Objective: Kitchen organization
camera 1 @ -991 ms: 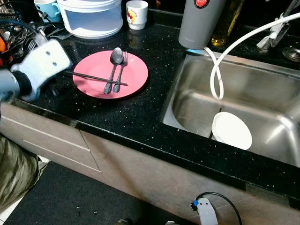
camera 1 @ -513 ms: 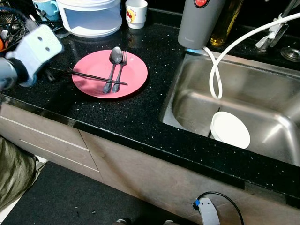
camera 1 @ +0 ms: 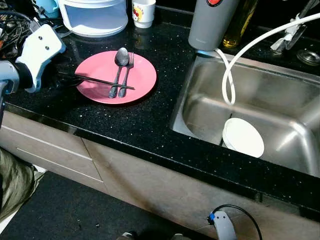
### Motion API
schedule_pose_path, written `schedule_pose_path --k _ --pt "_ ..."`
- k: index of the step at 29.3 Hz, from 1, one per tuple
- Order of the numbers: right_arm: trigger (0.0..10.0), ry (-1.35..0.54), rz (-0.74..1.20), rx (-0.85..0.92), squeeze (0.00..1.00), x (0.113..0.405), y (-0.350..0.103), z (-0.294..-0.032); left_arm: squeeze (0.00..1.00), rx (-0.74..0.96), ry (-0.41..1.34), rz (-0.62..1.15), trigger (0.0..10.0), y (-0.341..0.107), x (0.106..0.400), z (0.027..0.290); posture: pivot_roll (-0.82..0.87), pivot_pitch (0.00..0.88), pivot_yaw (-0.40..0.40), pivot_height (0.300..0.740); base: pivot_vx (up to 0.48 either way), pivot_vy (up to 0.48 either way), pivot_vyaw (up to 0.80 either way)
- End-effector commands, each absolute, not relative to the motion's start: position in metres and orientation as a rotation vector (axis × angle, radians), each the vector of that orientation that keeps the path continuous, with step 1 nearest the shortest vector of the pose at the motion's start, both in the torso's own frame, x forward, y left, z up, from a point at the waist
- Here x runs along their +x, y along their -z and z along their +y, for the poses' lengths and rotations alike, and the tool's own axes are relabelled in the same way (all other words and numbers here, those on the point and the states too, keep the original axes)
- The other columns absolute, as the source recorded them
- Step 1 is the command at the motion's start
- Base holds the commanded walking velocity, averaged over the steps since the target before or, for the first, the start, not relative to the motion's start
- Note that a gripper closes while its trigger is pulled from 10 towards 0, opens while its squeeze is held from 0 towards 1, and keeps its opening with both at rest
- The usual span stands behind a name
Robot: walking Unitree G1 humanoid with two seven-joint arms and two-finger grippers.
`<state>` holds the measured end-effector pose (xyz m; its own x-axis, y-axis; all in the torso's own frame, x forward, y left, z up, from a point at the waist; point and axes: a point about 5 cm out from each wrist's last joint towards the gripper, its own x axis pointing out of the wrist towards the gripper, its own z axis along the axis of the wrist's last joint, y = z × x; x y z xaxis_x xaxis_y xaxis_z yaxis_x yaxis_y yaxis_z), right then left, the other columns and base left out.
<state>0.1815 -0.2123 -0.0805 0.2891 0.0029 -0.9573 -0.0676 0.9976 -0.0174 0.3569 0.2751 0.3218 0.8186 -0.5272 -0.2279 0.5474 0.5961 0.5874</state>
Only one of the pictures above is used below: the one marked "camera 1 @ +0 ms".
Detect white printed mug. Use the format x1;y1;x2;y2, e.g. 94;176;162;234
131;0;157;30

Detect round chrome counter cap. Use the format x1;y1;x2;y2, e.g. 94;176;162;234
296;48;320;67

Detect olive oil bottle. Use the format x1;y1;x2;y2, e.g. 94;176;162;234
222;0;259;50

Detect grey cabinet door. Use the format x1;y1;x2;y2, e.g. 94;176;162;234
82;137;320;240

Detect black robot right foot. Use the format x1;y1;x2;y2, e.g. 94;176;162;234
169;232;194;240

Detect chrome faucet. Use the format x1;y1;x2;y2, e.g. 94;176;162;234
269;0;320;55

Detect blue mug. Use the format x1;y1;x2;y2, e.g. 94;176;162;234
32;0;61;19

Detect grey drawer front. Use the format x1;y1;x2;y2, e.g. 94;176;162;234
0;111;93;168
10;142;109;194

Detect pink plate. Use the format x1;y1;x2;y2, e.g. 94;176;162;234
73;49;158;106

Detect black robot left foot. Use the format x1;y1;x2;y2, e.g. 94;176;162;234
117;230;139;240

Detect white flexible hose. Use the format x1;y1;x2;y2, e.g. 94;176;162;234
214;12;320;106

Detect tall grey bottle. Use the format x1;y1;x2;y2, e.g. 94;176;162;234
187;0;241;52

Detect white bowl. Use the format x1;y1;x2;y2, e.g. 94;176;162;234
221;117;266;159

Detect black robot foot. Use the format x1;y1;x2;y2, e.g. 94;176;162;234
169;232;194;240
117;230;139;240

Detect stainless steel sink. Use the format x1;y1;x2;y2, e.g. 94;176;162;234
169;52;320;179

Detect metal fork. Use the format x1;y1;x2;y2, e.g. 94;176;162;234
117;52;135;99

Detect person leg olive trousers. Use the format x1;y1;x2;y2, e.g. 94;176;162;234
0;147;46;222

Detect metal spoon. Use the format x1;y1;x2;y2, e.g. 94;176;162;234
108;47;130;99

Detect white stacked drawer container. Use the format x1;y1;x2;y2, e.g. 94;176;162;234
57;0;130;39

